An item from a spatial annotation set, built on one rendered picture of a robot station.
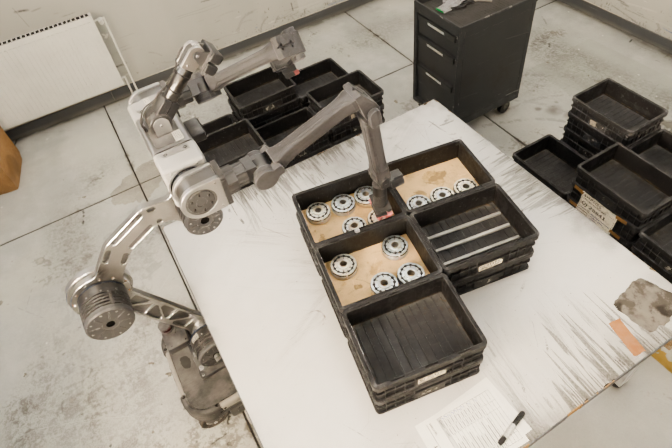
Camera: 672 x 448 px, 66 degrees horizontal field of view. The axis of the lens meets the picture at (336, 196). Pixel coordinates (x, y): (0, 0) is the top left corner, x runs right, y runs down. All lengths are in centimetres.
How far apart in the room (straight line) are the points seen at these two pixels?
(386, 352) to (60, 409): 186
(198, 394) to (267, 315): 62
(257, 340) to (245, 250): 45
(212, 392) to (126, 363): 68
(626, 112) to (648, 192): 63
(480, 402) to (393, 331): 37
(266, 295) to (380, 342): 56
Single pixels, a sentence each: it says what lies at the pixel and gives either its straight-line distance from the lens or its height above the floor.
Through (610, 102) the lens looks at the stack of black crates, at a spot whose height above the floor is 49.
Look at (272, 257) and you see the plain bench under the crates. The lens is 227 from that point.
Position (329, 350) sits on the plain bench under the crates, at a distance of 201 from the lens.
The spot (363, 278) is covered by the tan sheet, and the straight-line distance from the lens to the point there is 199.
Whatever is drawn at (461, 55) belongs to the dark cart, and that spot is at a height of 71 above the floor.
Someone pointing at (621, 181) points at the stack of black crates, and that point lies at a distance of 298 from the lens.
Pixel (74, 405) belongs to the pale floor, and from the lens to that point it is 311.
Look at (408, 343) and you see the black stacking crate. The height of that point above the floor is 83.
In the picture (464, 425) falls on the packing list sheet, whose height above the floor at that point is 70.
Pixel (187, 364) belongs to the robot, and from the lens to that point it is 266.
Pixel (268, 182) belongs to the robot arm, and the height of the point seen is 141.
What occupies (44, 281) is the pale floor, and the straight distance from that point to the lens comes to 367.
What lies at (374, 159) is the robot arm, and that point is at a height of 125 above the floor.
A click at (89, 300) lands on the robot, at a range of 209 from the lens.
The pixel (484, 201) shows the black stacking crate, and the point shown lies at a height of 85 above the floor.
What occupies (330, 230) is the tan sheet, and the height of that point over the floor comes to 83.
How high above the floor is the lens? 250
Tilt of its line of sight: 47 degrees down
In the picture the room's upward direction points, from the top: 8 degrees counter-clockwise
